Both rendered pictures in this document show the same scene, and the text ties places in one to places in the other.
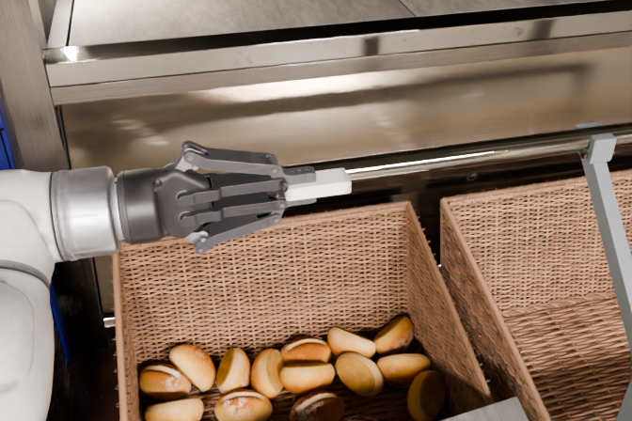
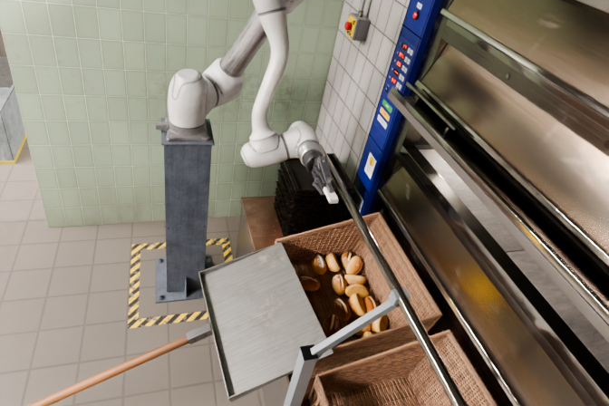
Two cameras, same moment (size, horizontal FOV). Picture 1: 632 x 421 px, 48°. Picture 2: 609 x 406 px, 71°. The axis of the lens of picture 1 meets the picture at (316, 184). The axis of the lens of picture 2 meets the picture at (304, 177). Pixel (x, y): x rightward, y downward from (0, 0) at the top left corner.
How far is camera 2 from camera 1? 1.20 m
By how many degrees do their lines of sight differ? 64
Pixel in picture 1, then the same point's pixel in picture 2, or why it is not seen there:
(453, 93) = (488, 297)
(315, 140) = (436, 249)
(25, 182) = (307, 135)
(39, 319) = (275, 152)
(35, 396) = (256, 157)
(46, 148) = (389, 169)
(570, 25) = (547, 332)
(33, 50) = (402, 139)
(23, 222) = (296, 140)
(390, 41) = (476, 242)
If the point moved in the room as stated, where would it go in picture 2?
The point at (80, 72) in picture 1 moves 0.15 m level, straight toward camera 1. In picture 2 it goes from (406, 155) to (375, 159)
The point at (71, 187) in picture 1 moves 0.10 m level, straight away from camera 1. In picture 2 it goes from (308, 143) to (332, 140)
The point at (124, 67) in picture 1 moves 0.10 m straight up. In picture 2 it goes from (413, 164) to (421, 143)
